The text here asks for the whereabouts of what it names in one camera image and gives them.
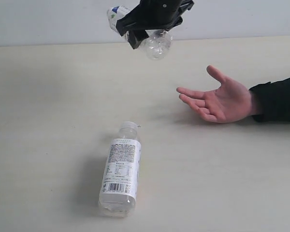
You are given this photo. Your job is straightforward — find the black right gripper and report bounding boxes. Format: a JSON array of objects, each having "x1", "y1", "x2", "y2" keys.
[{"x1": 117, "y1": 0, "x2": 194, "y2": 50}]

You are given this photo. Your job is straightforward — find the clear bottle blue green label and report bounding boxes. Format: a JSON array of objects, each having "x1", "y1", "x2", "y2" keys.
[{"x1": 106, "y1": 5, "x2": 173, "y2": 60}]

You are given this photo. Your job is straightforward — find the clear bottle white text label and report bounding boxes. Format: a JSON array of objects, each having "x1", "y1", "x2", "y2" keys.
[{"x1": 98, "y1": 121, "x2": 141, "y2": 218}]

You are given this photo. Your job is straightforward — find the black sleeved forearm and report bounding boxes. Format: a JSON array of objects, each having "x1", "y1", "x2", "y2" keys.
[{"x1": 249, "y1": 78, "x2": 290, "y2": 123}]

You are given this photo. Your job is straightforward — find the person's open hand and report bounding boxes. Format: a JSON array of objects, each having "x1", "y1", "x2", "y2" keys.
[{"x1": 176, "y1": 65, "x2": 262, "y2": 124}]

